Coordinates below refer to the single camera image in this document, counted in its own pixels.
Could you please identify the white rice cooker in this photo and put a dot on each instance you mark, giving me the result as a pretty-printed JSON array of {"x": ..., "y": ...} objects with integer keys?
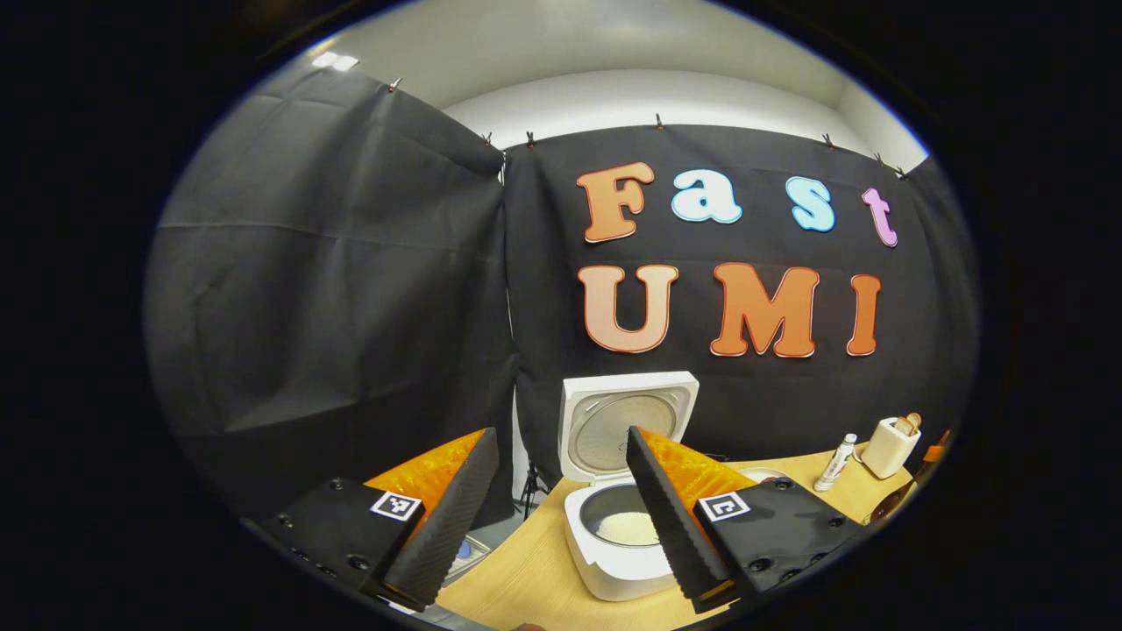
[{"x": 605, "y": 412}]

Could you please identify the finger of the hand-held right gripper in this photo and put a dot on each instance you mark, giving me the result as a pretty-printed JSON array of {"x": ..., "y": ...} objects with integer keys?
[{"x": 937, "y": 449}]

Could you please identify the black backdrop cloth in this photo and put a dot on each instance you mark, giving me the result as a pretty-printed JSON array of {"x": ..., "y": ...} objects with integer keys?
[{"x": 333, "y": 289}]

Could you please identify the toast slice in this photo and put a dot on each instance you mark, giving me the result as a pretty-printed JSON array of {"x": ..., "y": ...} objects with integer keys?
[
  {"x": 902, "y": 428},
  {"x": 914, "y": 421}
]

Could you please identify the white round plate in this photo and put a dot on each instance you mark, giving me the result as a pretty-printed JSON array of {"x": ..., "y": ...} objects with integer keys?
[{"x": 765, "y": 473}]

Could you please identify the small white bottle green label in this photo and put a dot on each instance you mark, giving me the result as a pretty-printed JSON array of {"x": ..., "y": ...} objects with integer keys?
[{"x": 834, "y": 463}]

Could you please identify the white toaster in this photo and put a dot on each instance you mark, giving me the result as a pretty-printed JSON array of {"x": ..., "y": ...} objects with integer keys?
[{"x": 885, "y": 451}]

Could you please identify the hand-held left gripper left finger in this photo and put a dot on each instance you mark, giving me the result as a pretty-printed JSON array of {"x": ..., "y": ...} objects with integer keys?
[{"x": 443, "y": 526}]

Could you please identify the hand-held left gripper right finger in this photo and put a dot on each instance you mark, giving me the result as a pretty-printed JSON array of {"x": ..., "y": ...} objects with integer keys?
[{"x": 671, "y": 517}]

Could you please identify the white blue floor device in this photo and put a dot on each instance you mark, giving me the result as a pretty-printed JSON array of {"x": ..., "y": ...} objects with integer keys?
[{"x": 466, "y": 556}]

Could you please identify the black tripod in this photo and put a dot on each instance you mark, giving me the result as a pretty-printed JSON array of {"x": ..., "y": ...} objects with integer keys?
[{"x": 529, "y": 491}]

